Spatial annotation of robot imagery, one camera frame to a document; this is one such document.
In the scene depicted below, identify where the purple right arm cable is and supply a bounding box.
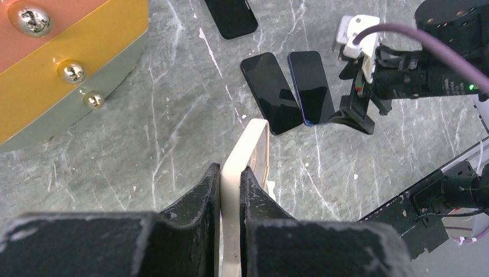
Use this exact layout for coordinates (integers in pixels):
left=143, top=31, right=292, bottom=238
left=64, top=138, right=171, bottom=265
left=351, top=23, right=489, bottom=96

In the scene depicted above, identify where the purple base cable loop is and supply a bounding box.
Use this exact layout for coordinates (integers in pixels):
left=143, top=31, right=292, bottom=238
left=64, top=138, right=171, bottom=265
left=443, top=223, right=489, bottom=246

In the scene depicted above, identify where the white cylindrical drawer box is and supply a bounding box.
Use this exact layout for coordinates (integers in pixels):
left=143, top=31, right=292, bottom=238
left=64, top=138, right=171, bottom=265
left=1, top=0, right=149, bottom=152

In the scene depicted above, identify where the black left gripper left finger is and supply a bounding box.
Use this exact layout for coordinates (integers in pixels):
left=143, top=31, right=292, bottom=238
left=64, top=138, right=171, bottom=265
left=1, top=163, right=220, bottom=276

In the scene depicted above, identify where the cream pink phone case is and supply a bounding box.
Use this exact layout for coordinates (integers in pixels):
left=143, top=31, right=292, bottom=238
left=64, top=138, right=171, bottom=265
left=220, top=118, right=270, bottom=276

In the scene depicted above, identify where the black phone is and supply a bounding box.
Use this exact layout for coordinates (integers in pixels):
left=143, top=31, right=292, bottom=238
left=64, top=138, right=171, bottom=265
left=240, top=53, right=303, bottom=136

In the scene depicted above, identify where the black phone case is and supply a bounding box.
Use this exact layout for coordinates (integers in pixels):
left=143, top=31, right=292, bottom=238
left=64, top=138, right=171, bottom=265
left=205, top=0, right=258, bottom=40

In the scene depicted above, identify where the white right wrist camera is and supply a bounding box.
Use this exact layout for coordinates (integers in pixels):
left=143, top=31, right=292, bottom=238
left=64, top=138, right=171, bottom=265
left=332, top=14, right=381, bottom=84

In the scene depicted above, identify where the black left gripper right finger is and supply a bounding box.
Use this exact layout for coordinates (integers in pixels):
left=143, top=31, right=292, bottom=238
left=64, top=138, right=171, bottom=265
left=241, top=171, right=415, bottom=276

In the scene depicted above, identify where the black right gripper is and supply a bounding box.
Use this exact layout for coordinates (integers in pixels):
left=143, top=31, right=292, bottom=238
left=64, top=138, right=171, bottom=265
left=329, top=44, right=394, bottom=135

